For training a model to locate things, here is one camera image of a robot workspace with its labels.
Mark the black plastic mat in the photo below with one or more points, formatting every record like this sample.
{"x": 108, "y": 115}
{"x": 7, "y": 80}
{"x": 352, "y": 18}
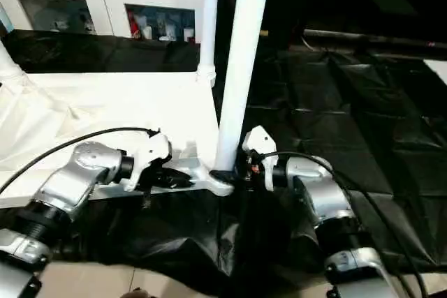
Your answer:
{"x": 349, "y": 120}

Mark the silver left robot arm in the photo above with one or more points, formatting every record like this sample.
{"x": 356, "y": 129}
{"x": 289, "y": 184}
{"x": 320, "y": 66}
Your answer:
{"x": 80, "y": 176}

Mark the white plastic table top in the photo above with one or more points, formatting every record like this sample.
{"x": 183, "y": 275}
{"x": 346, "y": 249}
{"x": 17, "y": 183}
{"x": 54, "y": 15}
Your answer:
{"x": 104, "y": 102}

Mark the red packet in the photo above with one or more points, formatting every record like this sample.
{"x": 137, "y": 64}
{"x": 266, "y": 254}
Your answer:
{"x": 133, "y": 26}

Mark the long black bar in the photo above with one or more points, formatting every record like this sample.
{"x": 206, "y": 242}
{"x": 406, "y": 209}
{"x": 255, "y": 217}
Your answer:
{"x": 377, "y": 37}

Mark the white plastic table leg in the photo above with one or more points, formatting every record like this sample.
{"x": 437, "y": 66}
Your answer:
{"x": 7, "y": 64}
{"x": 209, "y": 15}
{"x": 244, "y": 50}

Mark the white flat board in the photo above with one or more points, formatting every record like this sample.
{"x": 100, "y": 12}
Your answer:
{"x": 438, "y": 69}

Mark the white jar blue print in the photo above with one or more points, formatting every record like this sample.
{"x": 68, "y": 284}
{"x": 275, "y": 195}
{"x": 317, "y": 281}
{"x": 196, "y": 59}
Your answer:
{"x": 168, "y": 33}

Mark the dark grey robot foot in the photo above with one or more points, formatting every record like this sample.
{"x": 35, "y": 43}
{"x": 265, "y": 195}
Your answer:
{"x": 139, "y": 294}

